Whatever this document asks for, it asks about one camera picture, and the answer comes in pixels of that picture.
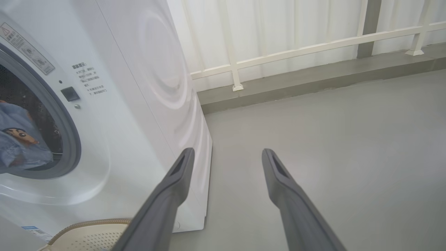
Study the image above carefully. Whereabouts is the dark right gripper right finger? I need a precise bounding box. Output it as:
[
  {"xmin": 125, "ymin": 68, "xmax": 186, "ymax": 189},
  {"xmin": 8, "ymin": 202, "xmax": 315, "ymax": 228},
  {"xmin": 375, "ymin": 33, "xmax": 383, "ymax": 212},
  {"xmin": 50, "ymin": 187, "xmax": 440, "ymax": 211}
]
[{"xmin": 261, "ymin": 148, "xmax": 348, "ymax": 251}]

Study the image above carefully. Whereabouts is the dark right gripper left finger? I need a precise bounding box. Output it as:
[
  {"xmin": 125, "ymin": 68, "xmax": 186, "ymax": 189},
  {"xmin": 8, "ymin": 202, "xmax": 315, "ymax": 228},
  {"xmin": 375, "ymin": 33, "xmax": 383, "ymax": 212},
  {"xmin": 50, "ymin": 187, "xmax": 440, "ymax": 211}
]
[{"xmin": 111, "ymin": 147, "xmax": 195, "ymax": 251}]

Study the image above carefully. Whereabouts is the blue cartoon print pajamas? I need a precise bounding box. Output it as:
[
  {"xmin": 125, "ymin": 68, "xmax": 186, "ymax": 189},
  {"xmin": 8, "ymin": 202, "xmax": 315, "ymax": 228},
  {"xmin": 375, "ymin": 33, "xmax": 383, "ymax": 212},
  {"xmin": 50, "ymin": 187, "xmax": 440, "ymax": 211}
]
[{"xmin": 0, "ymin": 101, "xmax": 54, "ymax": 172}]

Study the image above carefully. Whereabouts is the cream perforated laundry basket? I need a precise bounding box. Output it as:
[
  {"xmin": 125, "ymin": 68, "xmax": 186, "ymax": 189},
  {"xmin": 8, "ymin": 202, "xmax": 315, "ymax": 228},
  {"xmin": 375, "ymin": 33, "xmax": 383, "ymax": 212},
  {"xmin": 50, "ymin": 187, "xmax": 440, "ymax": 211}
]
[{"xmin": 38, "ymin": 219, "xmax": 133, "ymax": 251}]

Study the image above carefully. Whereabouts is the white front-load washing machine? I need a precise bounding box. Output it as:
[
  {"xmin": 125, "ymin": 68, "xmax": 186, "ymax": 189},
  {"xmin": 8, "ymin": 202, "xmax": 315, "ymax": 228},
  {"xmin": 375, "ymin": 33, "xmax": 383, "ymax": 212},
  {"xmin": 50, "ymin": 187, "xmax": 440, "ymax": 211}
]
[{"xmin": 0, "ymin": 0, "xmax": 213, "ymax": 244}]

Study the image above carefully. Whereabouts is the blue energy label sticker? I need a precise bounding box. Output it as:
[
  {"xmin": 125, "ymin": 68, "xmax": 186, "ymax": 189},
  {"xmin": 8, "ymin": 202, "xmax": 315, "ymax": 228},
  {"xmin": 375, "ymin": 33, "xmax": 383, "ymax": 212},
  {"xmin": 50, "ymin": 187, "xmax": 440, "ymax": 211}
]
[{"xmin": 21, "ymin": 226, "xmax": 53, "ymax": 242}]

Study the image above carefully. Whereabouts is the white metal railing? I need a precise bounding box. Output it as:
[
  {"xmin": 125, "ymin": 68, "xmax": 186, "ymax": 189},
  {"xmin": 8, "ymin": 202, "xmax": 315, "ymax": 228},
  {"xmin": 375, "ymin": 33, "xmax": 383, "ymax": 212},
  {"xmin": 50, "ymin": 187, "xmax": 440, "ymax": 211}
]
[{"xmin": 190, "ymin": 0, "xmax": 446, "ymax": 92}]

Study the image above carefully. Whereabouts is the grey warning sticker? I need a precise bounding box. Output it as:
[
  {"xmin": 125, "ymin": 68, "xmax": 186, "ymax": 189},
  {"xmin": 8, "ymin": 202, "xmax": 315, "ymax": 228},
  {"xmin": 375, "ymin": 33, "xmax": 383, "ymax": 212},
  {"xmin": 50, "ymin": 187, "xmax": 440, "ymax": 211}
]
[{"xmin": 0, "ymin": 23, "xmax": 55, "ymax": 75}]

